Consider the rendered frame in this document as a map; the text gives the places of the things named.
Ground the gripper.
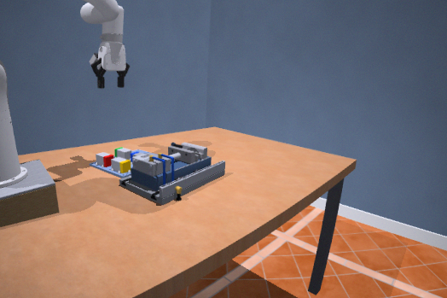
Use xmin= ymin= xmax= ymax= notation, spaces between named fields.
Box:
xmin=91 ymin=41 xmax=130 ymax=89

